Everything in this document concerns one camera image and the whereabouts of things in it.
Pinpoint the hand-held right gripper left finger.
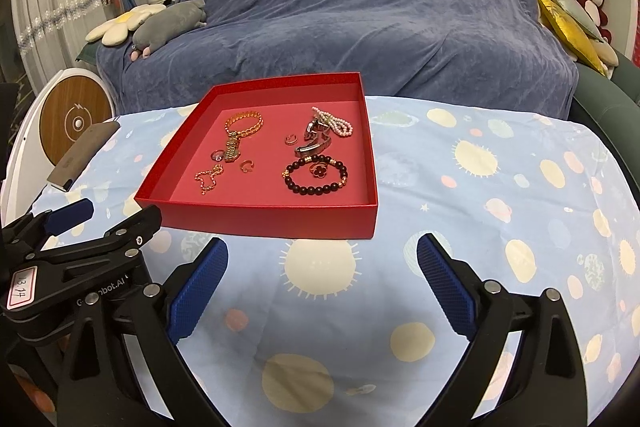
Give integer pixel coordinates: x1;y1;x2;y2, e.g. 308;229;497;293
56;237;229;427

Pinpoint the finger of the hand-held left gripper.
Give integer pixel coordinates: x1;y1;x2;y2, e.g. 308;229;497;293
0;199;96;253
97;206;163;258

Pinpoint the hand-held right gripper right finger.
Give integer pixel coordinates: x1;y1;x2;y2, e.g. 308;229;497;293
416;232;587;427

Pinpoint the gold chain bracelet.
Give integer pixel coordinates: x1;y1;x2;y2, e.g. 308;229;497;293
194;165;224;196

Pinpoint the gold wristwatch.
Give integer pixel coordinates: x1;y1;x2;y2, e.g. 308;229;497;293
223;132;242;164

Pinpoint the red cardboard box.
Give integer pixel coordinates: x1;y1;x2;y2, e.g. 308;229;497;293
134;72;379;239

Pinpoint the dark bead bracelet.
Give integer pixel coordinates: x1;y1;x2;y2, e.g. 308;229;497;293
280;158;348;195

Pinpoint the gold cuff bracelet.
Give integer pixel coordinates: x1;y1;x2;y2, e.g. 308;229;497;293
223;110;264;136

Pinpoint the silver wristwatch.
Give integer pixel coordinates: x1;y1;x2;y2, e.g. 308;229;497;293
294;119;333;158

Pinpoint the pearl bracelet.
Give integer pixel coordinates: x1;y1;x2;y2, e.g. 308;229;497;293
311;106;354;138

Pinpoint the brown flat pouch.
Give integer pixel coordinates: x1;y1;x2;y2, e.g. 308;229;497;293
46;121;121;192

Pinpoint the light blue planet-print tablecloth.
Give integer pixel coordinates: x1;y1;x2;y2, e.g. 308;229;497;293
0;94;640;427

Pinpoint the white round appliance wooden disc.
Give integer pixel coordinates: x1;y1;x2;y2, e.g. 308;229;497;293
0;68;118;228

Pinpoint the flower-shaped cushion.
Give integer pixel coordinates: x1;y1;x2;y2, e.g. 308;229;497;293
85;3;167;46

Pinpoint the grey plush toy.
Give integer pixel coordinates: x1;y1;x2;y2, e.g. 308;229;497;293
130;0;207;60

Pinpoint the green sofa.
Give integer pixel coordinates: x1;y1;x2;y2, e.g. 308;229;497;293
510;0;640;125

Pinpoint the gold cushion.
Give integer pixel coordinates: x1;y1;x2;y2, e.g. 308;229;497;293
535;0;621;80

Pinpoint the blue sofa cover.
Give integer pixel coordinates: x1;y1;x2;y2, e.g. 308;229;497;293
95;0;580;118

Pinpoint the silver cushion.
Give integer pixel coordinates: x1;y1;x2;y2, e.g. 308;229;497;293
539;0;607;42

